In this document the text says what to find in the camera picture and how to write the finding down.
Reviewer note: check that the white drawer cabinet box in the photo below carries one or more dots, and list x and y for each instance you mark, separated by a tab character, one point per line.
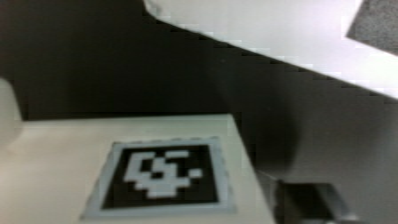
293	31

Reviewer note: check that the white drawer tray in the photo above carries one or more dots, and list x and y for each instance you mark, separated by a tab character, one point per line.
124	171

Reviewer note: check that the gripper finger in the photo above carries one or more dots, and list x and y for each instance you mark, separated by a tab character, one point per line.
311	205

